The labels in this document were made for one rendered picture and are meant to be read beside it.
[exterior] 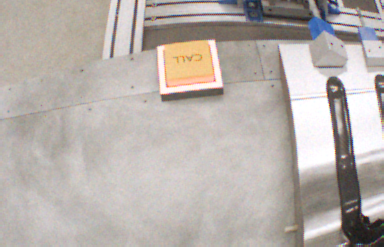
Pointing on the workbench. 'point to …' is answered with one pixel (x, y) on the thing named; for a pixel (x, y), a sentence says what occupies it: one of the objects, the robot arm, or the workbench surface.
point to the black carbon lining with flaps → (357, 223)
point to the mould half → (322, 231)
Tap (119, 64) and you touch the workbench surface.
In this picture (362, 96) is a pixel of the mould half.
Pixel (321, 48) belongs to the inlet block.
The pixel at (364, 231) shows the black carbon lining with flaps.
